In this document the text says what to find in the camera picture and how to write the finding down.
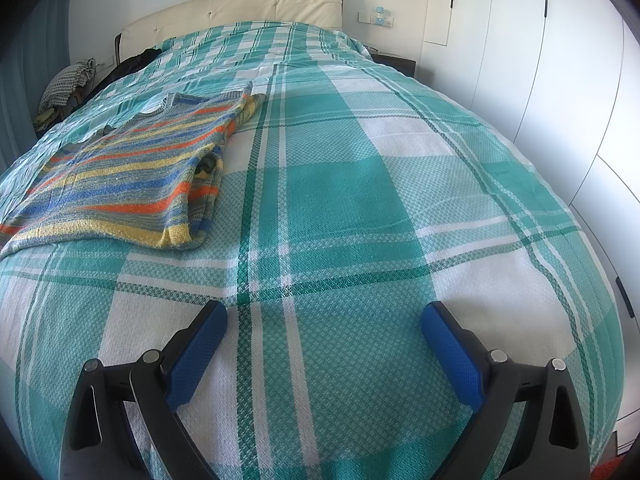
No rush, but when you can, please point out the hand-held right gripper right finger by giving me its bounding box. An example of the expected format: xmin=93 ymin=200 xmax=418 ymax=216
xmin=420 ymin=301 xmax=592 ymax=480

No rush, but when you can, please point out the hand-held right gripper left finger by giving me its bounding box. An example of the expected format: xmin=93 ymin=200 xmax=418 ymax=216
xmin=59 ymin=300 xmax=229 ymax=480

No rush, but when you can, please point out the striped knit sweater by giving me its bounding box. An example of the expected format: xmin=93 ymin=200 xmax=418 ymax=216
xmin=0 ymin=82 xmax=268 ymax=261

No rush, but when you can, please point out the green plaid bedspread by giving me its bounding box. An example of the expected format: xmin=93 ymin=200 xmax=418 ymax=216
xmin=0 ymin=20 xmax=626 ymax=480

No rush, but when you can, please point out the yellow-green cloth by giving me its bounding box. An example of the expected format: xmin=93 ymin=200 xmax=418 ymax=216
xmin=32 ymin=107 xmax=66 ymax=128

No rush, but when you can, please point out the white wardrobe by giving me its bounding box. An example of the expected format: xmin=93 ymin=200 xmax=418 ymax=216
xmin=420 ymin=0 xmax=640 ymax=441

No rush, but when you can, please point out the dark nightstand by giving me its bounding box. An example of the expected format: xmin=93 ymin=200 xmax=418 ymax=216
xmin=370 ymin=52 xmax=417 ymax=78

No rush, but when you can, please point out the dark clothing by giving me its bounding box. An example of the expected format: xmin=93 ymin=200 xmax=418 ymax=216
xmin=85 ymin=47 xmax=163 ymax=106

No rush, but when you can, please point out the patterned grey pillow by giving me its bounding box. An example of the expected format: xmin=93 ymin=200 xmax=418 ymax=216
xmin=39 ymin=57 xmax=98 ymax=111

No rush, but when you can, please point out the blue-grey curtain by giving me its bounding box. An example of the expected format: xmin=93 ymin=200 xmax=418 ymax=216
xmin=0 ymin=0 xmax=71 ymax=161

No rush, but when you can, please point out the cream padded headboard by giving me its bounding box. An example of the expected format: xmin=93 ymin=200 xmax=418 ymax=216
xmin=115 ymin=0 xmax=346 ymax=56

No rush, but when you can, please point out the white wall socket panel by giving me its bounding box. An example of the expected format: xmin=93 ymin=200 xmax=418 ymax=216
xmin=358 ymin=6 xmax=396 ymax=28

